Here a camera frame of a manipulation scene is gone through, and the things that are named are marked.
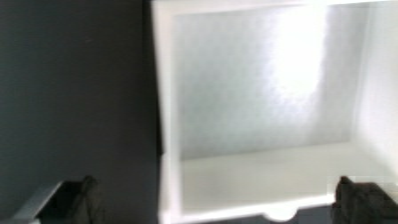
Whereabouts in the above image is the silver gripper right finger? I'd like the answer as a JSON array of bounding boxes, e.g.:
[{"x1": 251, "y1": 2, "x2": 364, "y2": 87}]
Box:
[{"x1": 331, "y1": 176, "x2": 398, "y2": 224}]

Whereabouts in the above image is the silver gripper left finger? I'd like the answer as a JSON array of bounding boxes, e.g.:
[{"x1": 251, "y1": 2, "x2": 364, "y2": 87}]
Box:
[{"x1": 11, "y1": 176, "x2": 101, "y2": 224}]

